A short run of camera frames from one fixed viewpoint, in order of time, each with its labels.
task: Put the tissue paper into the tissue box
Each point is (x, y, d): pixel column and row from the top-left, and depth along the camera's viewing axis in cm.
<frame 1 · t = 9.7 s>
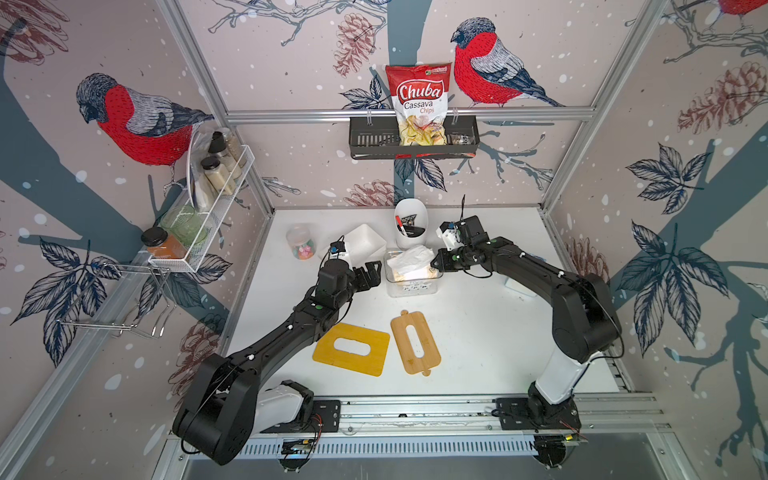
left hand: (375, 260, 84), fingers open
right hand: (431, 261, 91), fingers closed
clear plastic tissue box: (408, 289, 94), point 5 cm above the table
bamboo tissue box lid: (411, 364, 83), on the table
yellow plastic lid: (372, 363, 85), on the table
white rectangular bin: (362, 245, 109), point 2 cm above the table
white pen holder cup: (411, 222, 109), point 8 cm above the table
clear jar with candies: (300, 239, 103), point 9 cm above the table

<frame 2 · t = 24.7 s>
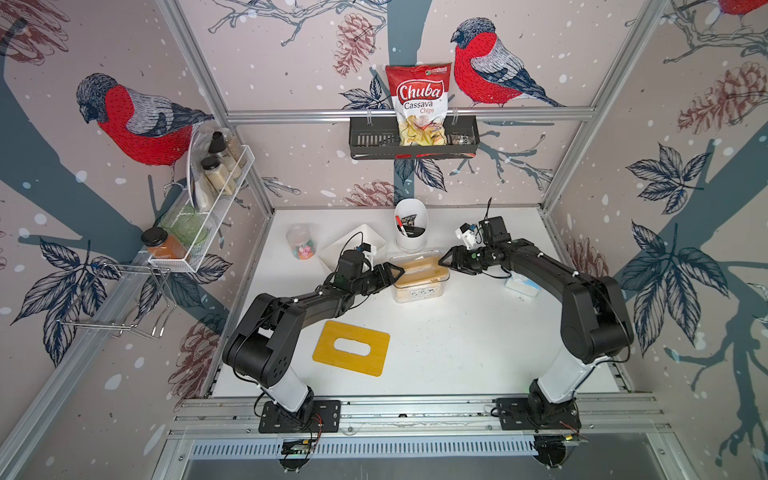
left hand: (404, 269, 88), fingers open
right hand: (443, 262, 91), fingers open
bamboo tissue box lid: (420, 270, 94), point 9 cm above the table
the other named things where they were.

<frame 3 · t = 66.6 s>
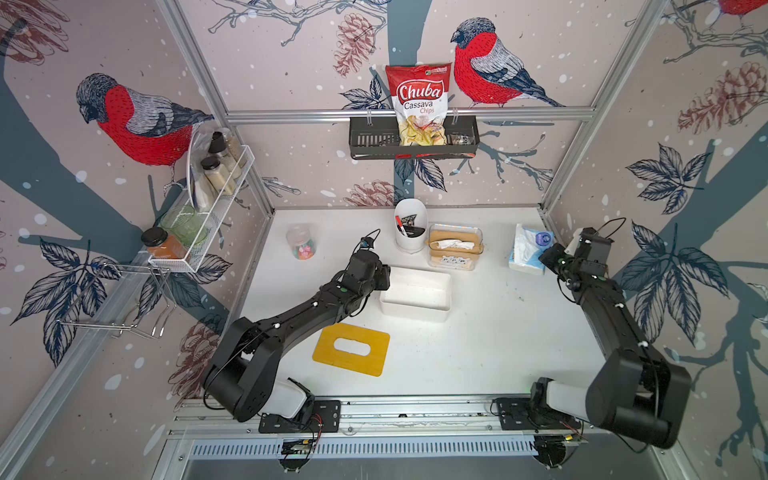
left hand: (389, 262, 87), fingers open
right hand: (542, 244, 86), fingers closed
clear plastic tissue box: (456, 262, 100), point 6 cm above the table
bamboo tissue box lid: (464, 236, 107), point 6 cm above the table
white rectangular bin: (417, 295, 100), on the table
blue white tissue pack: (527, 246, 87), point 19 cm above the table
the other named things where they were.

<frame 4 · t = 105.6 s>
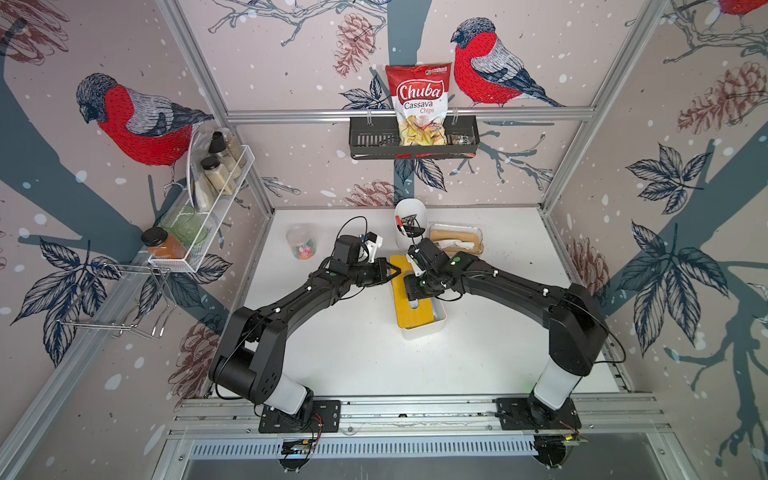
left hand: (405, 266, 83), fingers closed
right hand: (406, 290, 85), fingers open
yellow plastic lid: (407, 316, 82), point 11 cm above the table
